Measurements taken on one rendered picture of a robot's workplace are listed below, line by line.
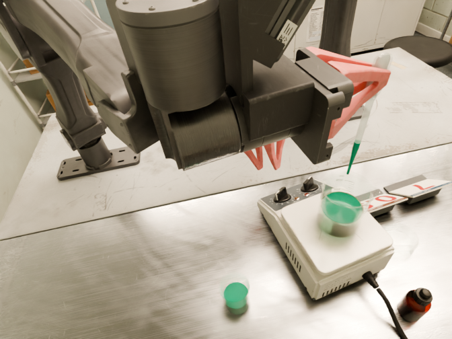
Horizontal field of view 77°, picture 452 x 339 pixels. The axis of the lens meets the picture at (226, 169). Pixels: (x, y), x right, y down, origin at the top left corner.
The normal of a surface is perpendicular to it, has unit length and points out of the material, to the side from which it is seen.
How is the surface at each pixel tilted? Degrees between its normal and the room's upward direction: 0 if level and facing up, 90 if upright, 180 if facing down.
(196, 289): 0
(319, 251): 0
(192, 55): 92
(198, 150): 83
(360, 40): 90
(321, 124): 89
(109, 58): 20
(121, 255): 0
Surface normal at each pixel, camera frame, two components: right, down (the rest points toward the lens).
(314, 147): -0.94, 0.30
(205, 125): 0.21, 0.06
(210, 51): 0.80, 0.39
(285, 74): -0.09, -0.69
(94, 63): 0.14, -0.51
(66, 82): 0.66, 0.73
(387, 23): 0.18, 0.68
